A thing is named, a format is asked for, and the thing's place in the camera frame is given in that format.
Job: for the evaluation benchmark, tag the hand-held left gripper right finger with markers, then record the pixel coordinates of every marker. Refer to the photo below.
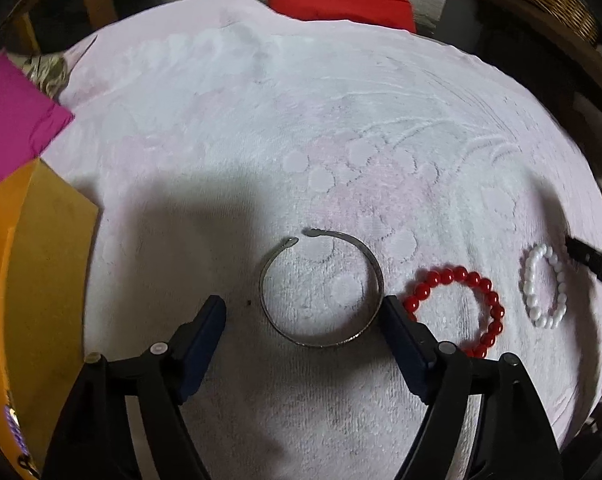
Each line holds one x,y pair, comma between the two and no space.
401,340

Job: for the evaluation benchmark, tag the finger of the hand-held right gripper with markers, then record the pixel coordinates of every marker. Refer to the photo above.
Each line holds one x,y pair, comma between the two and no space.
593,262

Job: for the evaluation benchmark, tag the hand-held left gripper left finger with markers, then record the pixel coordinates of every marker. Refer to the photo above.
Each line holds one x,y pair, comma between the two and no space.
203,345

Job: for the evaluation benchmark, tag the silver cuff bangle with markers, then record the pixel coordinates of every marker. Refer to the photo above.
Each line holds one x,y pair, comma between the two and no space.
351,240

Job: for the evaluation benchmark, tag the dark wooden shelf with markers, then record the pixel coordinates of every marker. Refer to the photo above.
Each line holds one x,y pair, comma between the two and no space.
576,60

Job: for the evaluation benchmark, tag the pale pink terry towel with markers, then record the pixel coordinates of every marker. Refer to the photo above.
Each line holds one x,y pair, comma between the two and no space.
231,135

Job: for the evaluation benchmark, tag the magenta cloth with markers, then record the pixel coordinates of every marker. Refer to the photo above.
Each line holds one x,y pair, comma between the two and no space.
16,115

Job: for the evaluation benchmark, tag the crumpled patterned paper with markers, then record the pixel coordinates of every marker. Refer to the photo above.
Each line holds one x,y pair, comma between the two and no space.
51,75

